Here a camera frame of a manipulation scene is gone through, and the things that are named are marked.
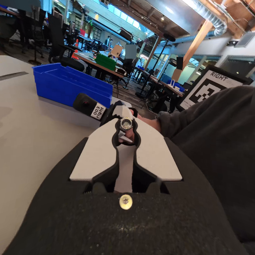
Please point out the blue plastic bin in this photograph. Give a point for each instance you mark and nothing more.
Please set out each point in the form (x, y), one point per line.
(71, 85)

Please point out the silver ventilation duct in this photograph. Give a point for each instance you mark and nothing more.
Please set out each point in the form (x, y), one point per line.
(215, 16)

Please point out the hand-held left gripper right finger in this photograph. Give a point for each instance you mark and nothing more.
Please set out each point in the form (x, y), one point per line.
(159, 157)

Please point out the black pole stand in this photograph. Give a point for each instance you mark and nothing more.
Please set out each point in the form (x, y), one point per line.
(159, 63)

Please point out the wooden beam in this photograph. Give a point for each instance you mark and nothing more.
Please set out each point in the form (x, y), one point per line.
(195, 44)

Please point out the black office chair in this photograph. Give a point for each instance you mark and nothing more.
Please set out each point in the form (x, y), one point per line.
(32, 32)
(59, 40)

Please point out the grey desk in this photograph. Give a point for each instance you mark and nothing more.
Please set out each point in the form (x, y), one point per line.
(36, 131)

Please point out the black white marker board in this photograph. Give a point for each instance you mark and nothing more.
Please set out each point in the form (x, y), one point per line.
(211, 89)

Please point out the person's right hand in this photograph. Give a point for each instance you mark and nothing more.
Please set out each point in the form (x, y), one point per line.
(149, 122)

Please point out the person's right forearm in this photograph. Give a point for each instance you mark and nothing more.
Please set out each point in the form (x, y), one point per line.
(207, 115)

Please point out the silver bolt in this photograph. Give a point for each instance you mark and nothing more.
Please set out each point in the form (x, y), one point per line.
(126, 124)

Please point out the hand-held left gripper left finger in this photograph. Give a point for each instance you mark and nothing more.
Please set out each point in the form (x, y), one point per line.
(93, 157)

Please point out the green crate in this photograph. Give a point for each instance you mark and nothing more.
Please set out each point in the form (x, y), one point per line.
(105, 61)

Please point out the person's dark clothing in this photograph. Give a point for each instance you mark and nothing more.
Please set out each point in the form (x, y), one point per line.
(227, 191)

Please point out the wooden table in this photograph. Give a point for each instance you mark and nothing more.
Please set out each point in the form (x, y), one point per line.
(99, 68)

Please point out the silver hex nut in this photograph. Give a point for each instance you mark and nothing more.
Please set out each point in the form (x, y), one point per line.
(121, 126)

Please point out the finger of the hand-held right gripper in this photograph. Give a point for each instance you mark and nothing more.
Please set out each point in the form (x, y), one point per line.
(121, 110)

